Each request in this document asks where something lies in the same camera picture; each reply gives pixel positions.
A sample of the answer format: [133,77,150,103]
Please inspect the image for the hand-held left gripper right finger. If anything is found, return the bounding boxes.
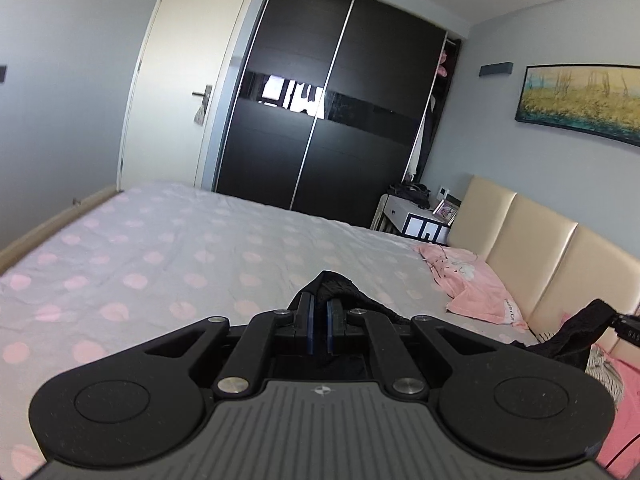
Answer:
[326,297,502,399]

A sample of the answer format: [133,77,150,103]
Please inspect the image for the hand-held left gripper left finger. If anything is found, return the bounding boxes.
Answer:
[142,292,317,399]

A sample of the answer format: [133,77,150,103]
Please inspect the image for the black shorts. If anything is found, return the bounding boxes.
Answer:
[287,270,618,381]

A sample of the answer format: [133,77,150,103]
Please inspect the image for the dark hanging clothes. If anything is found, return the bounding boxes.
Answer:
[406,90,443,182]

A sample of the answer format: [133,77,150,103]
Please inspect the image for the striped cloth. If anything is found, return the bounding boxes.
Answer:
[584,347,627,403]

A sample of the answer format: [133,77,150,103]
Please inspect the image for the bright pink cloth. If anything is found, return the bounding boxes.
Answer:
[594,332,640,479]

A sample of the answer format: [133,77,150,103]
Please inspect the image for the beige padded headboard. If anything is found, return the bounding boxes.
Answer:
[446,174,640,361]

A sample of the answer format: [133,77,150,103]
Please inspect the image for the white nightstand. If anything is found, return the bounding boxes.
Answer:
[370,193,454,247]

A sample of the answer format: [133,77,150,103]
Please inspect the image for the pink printed pillow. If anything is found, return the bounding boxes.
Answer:
[414,242,527,328]

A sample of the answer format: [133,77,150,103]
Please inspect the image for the pink polka dot bed sheet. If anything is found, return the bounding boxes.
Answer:
[0,181,538,478]

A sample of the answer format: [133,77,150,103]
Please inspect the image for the black bag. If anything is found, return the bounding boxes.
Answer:
[387,181,432,210]

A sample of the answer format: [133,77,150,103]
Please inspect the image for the black sliding door wardrobe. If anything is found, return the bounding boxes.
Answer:
[212,0,463,229]

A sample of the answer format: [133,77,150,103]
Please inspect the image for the white door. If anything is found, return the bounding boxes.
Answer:
[116,0,262,192]

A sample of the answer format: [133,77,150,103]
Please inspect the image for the photo frame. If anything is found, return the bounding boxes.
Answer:
[432,199,461,225]

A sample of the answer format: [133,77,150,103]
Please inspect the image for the landscape wall painting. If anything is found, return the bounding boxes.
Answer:
[514,63,640,149]

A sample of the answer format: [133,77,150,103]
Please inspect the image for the dark bar wall lamp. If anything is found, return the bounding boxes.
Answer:
[478,61,515,79]

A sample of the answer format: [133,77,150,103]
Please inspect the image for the wooden bed frame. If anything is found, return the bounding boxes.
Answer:
[0,186,118,263]

